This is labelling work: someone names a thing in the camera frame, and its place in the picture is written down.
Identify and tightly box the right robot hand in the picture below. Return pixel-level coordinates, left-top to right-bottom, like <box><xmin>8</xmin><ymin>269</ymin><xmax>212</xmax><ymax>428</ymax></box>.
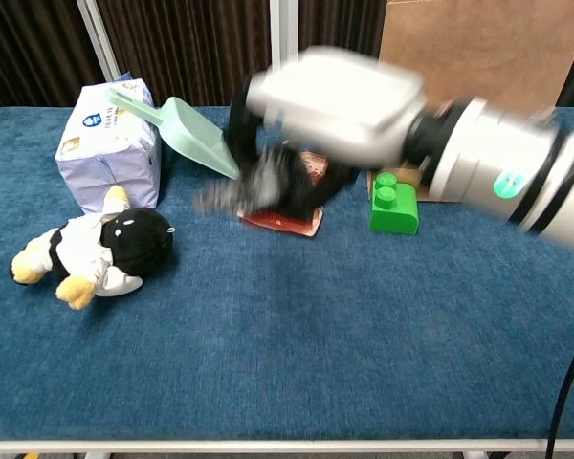
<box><xmin>225</xmin><ymin>45</ymin><xmax>430</xmax><ymax>224</ymax></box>

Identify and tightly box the grey striped knit glove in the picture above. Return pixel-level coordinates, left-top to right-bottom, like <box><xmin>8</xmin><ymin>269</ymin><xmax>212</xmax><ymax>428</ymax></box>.
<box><xmin>190</xmin><ymin>147</ymin><xmax>293</xmax><ymax>216</ymax></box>

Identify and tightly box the brown paper bag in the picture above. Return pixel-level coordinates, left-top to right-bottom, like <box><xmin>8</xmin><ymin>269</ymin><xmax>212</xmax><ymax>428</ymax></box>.
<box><xmin>365</xmin><ymin>0</ymin><xmax>574</xmax><ymax>205</ymax></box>

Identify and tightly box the green toy building block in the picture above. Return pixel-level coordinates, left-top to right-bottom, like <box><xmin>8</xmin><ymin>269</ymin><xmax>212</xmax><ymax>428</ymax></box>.
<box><xmin>368</xmin><ymin>171</ymin><xmax>421</xmax><ymax>236</ymax></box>

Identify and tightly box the orange spout pouch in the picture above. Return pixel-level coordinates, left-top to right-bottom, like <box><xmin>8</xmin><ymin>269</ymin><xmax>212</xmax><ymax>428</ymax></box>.
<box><xmin>237</xmin><ymin>150</ymin><xmax>331</xmax><ymax>239</ymax></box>

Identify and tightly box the mint green plastic scoop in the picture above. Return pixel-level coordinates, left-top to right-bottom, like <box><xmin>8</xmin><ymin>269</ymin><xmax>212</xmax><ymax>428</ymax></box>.
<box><xmin>105</xmin><ymin>86</ymin><xmax>241</xmax><ymax>181</ymax></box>

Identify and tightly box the pale purple tissue pack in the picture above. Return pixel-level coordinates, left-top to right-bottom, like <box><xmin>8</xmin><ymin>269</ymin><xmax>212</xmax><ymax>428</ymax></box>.
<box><xmin>54</xmin><ymin>72</ymin><xmax>163</xmax><ymax>215</ymax></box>

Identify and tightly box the black white penguin plush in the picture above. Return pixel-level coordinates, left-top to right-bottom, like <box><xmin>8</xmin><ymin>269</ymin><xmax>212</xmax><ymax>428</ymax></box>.
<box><xmin>10</xmin><ymin>186</ymin><xmax>176</xmax><ymax>311</ymax></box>

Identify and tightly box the blue table mat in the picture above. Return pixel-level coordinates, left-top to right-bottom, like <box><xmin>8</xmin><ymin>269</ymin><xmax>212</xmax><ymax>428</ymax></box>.
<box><xmin>0</xmin><ymin>105</ymin><xmax>574</xmax><ymax>442</ymax></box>

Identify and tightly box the white partition post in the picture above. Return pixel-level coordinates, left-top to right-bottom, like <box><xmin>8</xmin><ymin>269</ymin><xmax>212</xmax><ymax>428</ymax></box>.
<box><xmin>75</xmin><ymin>0</ymin><xmax>121</xmax><ymax>83</ymax></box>
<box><xmin>269</xmin><ymin>0</ymin><xmax>300</xmax><ymax>108</ymax></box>

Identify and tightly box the white table frame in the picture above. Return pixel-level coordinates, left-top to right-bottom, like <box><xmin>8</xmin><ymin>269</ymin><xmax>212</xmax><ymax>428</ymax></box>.
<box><xmin>0</xmin><ymin>438</ymin><xmax>574</xmax><ymax>459</ymax></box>

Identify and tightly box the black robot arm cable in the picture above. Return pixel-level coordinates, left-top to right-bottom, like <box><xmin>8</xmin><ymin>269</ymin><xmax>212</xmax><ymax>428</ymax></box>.
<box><xmin>544</xmin><ymin>310</ymin><xmax>574</xmax><ymax>459</ymax></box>

